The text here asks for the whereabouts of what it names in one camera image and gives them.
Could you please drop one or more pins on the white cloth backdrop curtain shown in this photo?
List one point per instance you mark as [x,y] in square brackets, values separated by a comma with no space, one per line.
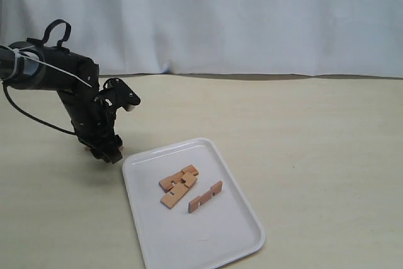
[304,37]

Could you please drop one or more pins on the white plastic tray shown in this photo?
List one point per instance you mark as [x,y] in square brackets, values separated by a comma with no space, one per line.
[212,225]

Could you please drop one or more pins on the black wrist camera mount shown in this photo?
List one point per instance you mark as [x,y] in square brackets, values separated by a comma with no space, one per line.
[117,94]

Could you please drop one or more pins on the white zip tie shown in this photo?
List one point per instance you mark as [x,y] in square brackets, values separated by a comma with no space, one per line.
[29,66]

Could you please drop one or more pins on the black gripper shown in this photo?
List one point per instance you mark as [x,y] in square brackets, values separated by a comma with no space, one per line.
[93,125]

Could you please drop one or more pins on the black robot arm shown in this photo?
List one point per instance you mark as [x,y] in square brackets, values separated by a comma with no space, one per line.
[91,107]

